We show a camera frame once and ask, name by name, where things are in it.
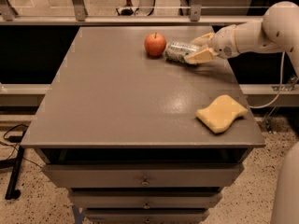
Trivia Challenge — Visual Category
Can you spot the metal railing frame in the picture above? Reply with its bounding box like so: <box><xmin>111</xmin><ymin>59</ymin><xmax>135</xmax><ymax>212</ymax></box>
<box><xmin>0</xmin><ymin>0</ymin><xmax>262</xmax><ymax>26</ymax></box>

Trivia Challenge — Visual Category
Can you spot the grey top drawer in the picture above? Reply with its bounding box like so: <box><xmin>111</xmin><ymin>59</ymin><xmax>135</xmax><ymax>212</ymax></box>
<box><xmin>43</xmin><ymin>163</ymin><xmax>244</xmax><ymax>189</ymax></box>

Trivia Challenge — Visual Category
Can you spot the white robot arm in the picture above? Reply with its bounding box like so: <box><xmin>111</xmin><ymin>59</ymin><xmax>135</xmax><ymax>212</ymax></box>
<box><xmin>184</xmin><ymin>1</ymin><xmax>299</xmax><ymax>76</ymax></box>

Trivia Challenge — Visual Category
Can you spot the silver green 7up can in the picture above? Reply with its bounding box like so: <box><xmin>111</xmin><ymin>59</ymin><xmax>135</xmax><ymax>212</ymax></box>
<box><xmin>164</xmin><ymin>41</ymin><xmax>199</xmax><ymax>63</ymax></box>

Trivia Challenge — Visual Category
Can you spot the grey middle drawer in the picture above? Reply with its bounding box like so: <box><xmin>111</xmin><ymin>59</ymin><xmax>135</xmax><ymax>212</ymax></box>
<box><xmin>68</xmin><ymin>189</ymin><xmax>222</xmax><ymax>209</ymax></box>

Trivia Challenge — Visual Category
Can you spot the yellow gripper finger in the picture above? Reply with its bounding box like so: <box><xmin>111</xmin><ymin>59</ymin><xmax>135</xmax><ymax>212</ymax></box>
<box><xmin>191</xmin><ymin>32</ymin><xmax>215</xmax><ymax>47</ymax></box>
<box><xmin>184</xmin><ymin>48</ymin><xmax>218</xmax><ymax>64</ymax></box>

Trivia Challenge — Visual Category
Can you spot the grey drawer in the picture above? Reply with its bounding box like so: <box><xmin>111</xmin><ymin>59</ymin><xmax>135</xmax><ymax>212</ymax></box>
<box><xmin>85</xmin><ymin>209</ymin><xmax>209</xmax><ymax>224</ymax></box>
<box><xmin>68</xmin><ymin>189</ymin><xmax>222</xmax><ymax>209</ymax></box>
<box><xmin>43</xmin><ymin>163</ymin><xmax>244</xmax><ymax>189</ymax></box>

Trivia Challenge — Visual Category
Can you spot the yellow wavy sponge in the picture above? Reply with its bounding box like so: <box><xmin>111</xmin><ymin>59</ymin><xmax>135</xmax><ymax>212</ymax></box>
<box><xmin>196</xmin><ymin>95</ymin><xmax>248</xmax><ymax>133</ymax></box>

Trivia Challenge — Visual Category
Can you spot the grey bottom drawer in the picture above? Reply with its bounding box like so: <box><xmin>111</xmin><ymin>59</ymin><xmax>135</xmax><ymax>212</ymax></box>
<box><xmin>85</xmin><ymin>209</ymin><xmax>209</xmax><ymax>224</ymax></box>

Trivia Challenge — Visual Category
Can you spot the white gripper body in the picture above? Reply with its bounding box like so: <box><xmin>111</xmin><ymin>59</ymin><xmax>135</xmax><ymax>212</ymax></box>
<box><xmin>211</xmin><ymin>24</ymin><xmax>239</xmax><ymax>59</ymax></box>

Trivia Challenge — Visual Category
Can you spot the red apple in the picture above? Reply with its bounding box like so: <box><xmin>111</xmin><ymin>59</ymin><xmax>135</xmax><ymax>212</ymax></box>
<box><xmin>144</xmin><ymin>33</ymin><xmax>166</xmax><ymax>57</ymax></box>

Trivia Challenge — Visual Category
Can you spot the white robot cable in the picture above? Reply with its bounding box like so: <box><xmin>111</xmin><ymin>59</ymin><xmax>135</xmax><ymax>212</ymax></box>
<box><xmin>248</xmin><ymin>51</ymin><xmax>286</xmax><ymax>110</ymax></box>

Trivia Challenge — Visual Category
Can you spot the black stand leg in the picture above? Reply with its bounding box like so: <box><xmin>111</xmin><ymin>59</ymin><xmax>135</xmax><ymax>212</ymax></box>
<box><xmin>4</xmin><ymin>131</ymin><xmax>26</xmax><ymax>201</ymax></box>

